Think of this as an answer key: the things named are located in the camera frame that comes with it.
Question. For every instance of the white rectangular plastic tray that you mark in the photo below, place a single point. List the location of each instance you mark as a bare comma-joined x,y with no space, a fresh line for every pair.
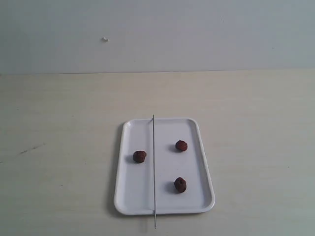
134,193

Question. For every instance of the thin metal skewer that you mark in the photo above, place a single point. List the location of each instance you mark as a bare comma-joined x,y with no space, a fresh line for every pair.
154,172

